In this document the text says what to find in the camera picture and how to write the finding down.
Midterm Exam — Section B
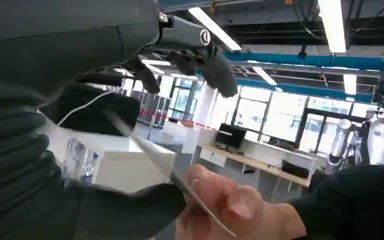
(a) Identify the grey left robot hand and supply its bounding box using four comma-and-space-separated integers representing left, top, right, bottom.
0, 0, 240, 240

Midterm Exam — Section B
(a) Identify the person's hand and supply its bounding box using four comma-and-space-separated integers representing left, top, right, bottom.
174, 163, 308, 240

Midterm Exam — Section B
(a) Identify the thin pale card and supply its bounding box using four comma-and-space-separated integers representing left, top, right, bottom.
102, 108, 238, 239

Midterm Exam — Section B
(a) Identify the long wooden desk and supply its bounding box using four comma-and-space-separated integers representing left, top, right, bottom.
198, 144, 312, 189

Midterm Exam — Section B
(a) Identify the black monitor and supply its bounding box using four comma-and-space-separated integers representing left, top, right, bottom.
213, 122, 248, 150

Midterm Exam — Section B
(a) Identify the red barrier tape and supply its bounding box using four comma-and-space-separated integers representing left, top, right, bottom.
140, 109, 217, 131

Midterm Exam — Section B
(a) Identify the clear plastic holder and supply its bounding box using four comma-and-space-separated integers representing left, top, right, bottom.
62, 137, 99, 185

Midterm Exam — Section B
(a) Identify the white cabinet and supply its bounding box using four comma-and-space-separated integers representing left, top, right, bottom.
47, 127, 177, 194

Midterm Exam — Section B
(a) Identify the long ceiling light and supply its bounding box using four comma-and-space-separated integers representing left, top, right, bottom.
317, 0, 348, 54
251, 66, 278, 87
187, 6, 243, 53
342, 73, 358, 96

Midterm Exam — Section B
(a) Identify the blue ceiling beam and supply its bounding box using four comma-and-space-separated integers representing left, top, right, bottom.
224, 50, 384, 73

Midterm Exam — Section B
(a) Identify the thin white cable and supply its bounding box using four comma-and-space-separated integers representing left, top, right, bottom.
55, 90, 114, 127

